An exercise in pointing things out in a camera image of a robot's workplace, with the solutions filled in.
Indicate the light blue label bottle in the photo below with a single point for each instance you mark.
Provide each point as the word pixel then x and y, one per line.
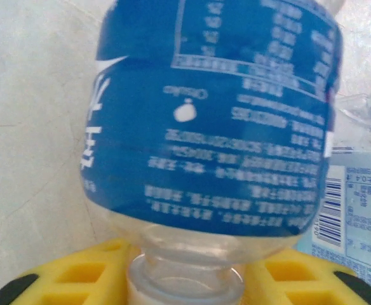
pixel 363 206

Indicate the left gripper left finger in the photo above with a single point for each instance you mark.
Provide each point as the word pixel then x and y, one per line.
pixel 77 279

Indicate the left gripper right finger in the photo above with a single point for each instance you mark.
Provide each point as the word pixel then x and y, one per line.
pixel 300 279

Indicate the blue label bottle white cap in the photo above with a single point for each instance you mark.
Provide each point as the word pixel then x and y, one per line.
pixel 204 127

